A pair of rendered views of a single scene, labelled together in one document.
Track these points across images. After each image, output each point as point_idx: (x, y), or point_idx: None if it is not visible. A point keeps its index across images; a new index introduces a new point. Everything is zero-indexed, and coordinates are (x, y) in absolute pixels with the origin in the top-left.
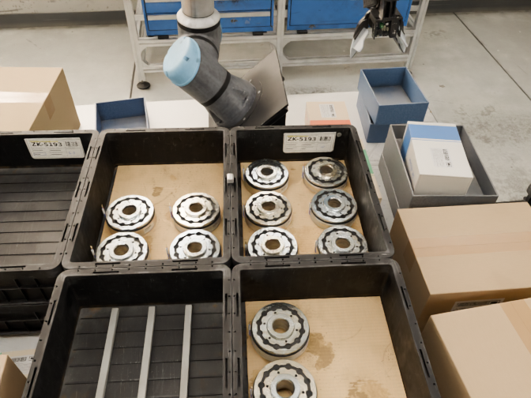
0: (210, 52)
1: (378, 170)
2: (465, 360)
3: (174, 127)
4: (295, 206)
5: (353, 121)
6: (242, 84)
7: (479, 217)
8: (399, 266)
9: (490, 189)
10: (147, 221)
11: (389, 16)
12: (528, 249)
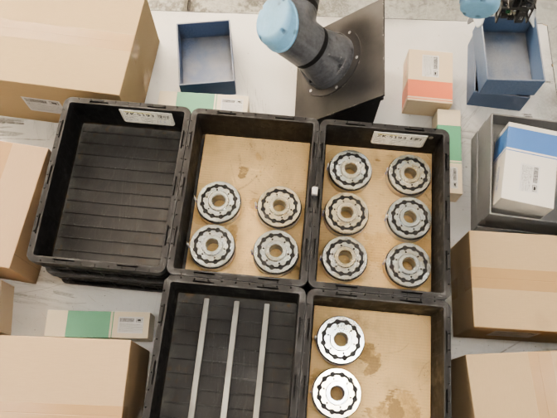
0: (309, 15)
1: (470, 146)
2: (481, 397)
3: (259, 57)
4: (373, 207)
5: (458, 70)
6: (339, 49)
7: (545, 250)
8: (450, 310)
9: None
10: (234, 215)
11: (519, 6)
12: None
